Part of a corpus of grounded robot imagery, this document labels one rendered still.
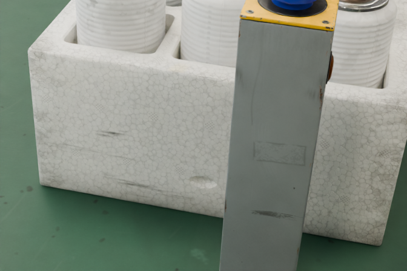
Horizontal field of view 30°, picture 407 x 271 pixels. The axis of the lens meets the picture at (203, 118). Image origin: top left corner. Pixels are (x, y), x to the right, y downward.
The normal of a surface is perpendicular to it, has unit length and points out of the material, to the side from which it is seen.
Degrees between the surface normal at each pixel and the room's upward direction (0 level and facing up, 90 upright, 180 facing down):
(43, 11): 0
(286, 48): 90
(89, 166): 90
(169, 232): 0
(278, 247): 90
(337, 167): 90
